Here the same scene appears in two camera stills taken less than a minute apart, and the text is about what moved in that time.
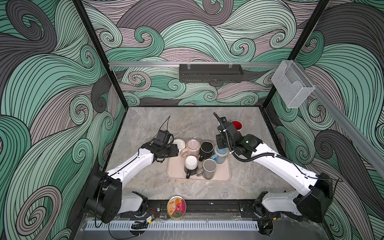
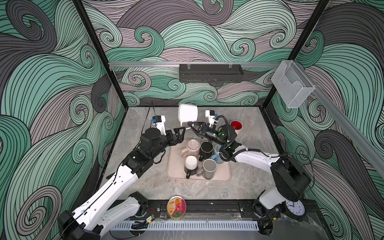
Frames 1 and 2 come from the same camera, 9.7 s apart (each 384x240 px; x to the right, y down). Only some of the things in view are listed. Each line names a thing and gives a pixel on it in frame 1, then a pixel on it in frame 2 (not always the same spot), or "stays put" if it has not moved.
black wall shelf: (210, 73) stays put
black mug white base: (191, 166) stays put
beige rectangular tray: (175, 170) stays put
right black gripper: (218, 139) -> (204, 131)
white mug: (180, 143) -> (187, 112)
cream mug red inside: (238, 125) stays put
